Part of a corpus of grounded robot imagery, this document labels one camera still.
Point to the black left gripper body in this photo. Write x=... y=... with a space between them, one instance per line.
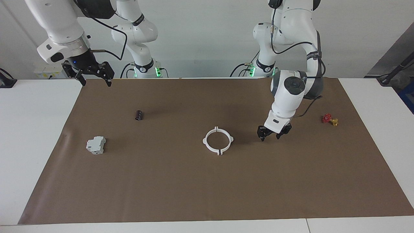
x=275 y=132

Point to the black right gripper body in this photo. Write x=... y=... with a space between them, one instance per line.
x=84 y=65

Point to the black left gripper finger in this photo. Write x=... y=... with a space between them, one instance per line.
x=284 y=132
x=262 y=134

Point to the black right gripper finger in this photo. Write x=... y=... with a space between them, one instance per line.
x=109 y=82
x=83 y=78

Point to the white half pipe clamp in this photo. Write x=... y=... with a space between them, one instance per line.
x=231 y=140
x=205 y=141

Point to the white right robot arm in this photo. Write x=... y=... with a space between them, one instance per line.
x=55 y=22

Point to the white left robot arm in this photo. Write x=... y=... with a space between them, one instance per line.
x=288 y=97

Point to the white power strip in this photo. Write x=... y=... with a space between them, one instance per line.
x=45 y=74

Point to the red handwheel brass valve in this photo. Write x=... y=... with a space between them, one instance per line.
x=327 y=118

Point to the black cylindrical capacitor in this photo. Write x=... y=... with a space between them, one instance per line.
x=139 y=115

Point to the white circuit breaker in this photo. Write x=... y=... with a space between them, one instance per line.
x=96 y=145

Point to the black desk stand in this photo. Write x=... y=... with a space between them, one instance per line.
x=6 y=83

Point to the brown paper table mat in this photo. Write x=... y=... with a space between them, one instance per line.
x=194 y=187

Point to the black tripod leg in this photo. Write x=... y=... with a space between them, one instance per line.
x=388 y=77

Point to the blue crate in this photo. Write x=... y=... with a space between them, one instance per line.
x=408 y=97

